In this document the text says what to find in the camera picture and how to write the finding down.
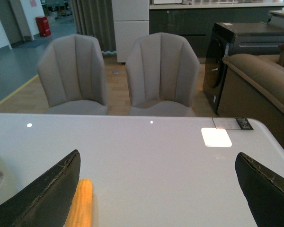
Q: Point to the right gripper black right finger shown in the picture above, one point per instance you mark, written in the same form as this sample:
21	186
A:
263	190

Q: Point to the tan fabric sofa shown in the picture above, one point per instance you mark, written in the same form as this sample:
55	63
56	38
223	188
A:
254	88

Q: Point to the beige upholstered chair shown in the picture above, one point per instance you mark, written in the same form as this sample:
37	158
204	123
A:
162	71
73	76

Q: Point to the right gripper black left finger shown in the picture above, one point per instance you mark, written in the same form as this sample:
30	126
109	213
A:
46	201

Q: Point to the beige steel cooking pot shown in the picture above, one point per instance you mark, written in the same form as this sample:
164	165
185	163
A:
8	183

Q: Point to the right beige upholstered chair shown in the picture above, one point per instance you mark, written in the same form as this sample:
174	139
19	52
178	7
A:
162	71

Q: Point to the white refrigerator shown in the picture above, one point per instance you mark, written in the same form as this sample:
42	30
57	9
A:
131	21

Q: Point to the black and clear table sticker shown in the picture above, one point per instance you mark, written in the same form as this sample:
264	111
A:
238	123

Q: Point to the grey pleated curtain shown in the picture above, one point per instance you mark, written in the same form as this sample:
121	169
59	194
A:
95	18

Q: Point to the yellow corn cob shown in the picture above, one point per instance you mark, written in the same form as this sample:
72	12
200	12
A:
80	213

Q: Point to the red fire extinguisher box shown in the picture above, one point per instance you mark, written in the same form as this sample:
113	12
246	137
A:
43	26

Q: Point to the left beige upholstered chair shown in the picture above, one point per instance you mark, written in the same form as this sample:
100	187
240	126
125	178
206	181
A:
73	76

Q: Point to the dark kitchen counter cabinet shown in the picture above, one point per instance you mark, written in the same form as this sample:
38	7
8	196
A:
195	20

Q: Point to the black washing machine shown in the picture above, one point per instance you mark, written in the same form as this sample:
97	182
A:
228	39

